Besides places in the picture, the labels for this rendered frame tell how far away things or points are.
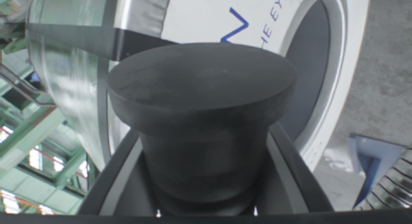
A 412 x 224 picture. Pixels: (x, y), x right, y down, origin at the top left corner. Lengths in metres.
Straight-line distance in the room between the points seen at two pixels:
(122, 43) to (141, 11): 0.04
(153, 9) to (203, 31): 0.07
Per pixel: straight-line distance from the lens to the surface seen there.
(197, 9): 0.27
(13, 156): 5.41
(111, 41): 0.23
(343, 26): 0.86
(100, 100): 0.26
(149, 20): 0.23
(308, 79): 0.98
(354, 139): 2.18
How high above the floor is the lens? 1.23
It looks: 19 degrees down
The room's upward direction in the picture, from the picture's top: 139 degrees counter-clockwise
